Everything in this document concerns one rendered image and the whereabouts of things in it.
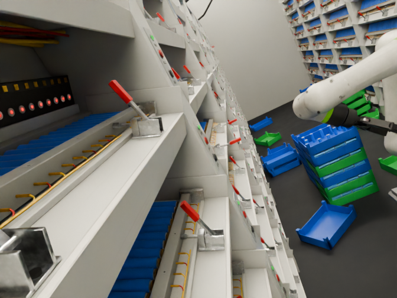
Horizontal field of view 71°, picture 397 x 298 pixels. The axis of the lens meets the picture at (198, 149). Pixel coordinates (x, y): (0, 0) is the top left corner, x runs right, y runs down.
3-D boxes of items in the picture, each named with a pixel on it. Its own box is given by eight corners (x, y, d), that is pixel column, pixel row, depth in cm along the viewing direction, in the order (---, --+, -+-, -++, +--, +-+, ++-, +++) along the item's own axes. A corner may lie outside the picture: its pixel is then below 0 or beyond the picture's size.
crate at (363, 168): (355, 158, 188) (351, 148, 186) (371, 169, 169) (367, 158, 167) (313, 176, 193) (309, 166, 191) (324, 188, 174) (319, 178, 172)
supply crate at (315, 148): (344, 127, 182) (339, 116, 180) (359, 135, 163) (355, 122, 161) (300, 146, 188) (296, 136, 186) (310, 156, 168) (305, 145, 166)
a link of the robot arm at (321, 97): (396, 74, 102) (380, 48, 102) (419, 62, 90) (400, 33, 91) (308, 122, 102) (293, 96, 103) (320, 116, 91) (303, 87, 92)
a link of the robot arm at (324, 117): (293, 91, 116) (286, 117, 115) (303, 83, 103) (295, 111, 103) (326, 101, 115) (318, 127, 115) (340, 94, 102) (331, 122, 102)
